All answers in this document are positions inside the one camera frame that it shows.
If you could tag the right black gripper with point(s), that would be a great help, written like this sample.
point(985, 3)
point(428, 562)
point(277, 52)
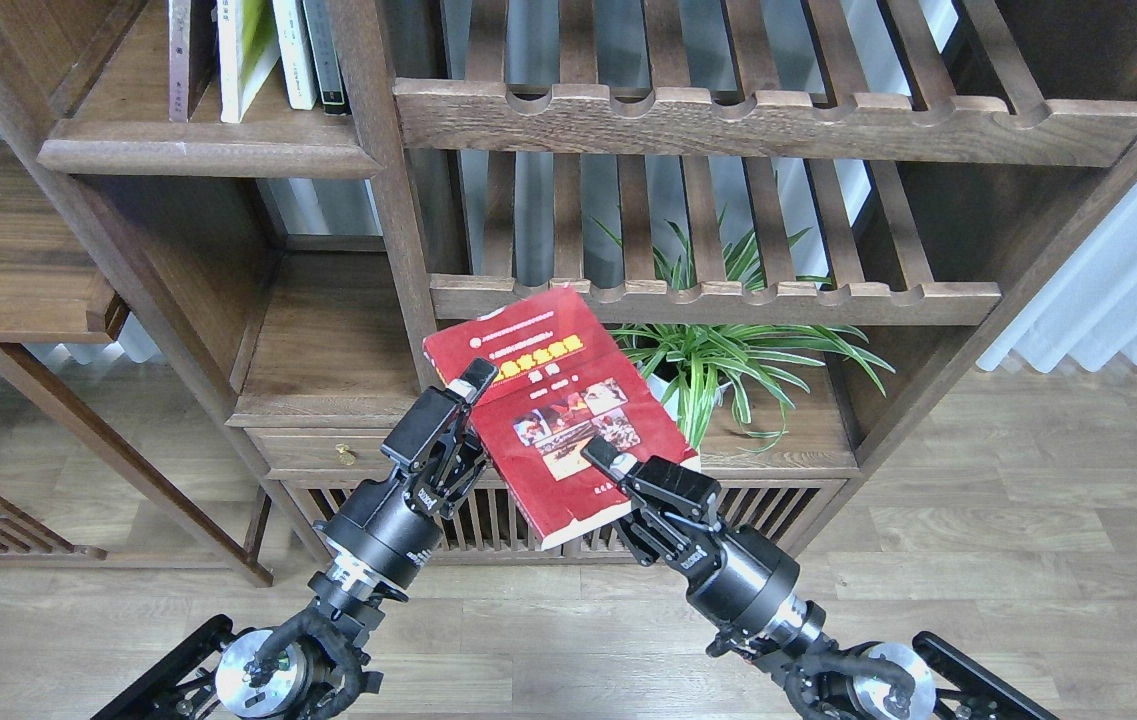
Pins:
point(739, 580)

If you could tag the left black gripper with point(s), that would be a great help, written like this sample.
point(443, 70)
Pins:
point(385, 532)

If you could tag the red book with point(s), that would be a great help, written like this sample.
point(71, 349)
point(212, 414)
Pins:
point(562, 380)

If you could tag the yellow green book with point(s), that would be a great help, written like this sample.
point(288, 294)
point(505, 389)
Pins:
point(248, 50)

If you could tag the maroon book white characters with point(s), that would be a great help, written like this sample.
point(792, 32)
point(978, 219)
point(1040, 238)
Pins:
point(192, 37)

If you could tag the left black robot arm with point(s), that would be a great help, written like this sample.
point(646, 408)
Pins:
point(313, 666)

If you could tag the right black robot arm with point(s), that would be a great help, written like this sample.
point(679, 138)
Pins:
point(879, 680)

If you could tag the white plant pot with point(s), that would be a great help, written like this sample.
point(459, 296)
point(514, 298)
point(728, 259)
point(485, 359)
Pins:
point(663, 386)

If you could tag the green spider plant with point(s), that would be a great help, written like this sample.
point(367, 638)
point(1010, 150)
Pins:
point(741, 356)

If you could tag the dark wooden bookshelf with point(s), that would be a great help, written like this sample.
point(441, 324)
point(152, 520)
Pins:
point(703, 161)

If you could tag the dark green upright book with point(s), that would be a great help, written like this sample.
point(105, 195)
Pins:
point(330, 83)

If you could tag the white upright book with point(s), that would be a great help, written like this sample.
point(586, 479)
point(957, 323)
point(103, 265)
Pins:
point(296, 54)

